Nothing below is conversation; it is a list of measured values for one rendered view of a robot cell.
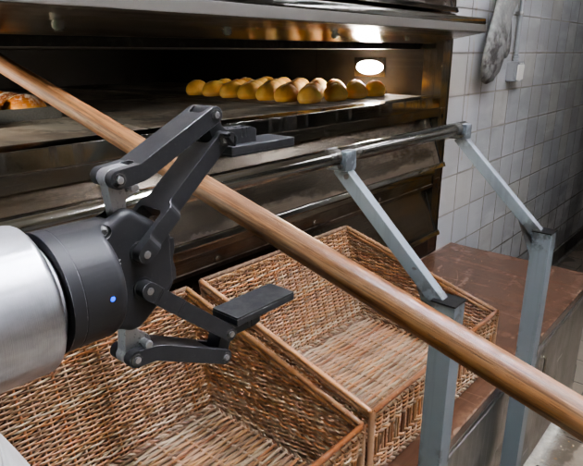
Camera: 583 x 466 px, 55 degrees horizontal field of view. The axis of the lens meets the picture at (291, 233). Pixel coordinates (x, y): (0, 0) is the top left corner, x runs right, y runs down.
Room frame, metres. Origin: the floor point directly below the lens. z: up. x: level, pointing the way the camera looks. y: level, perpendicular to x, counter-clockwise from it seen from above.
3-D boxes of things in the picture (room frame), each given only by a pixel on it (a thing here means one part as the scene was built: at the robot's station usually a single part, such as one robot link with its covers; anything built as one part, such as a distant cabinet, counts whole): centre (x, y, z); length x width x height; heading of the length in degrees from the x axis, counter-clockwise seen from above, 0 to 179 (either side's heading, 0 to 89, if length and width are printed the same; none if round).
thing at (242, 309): (0.43, 0.03, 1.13); 0.07 x 0.03 x 0.01; 139
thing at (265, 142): (0.43, 0.03, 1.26); 0.07 x 0.03 x 0.01; 139
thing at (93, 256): (0.33, 0.12, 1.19); 0.09 x 0.07 x 0.08; 139
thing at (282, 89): (2.08, 0.02, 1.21); 0.61 x 0.48 x 0.06; 49
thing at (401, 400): (1.18, -0.15, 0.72); 0.56 x 0.49 x 0.28; 138
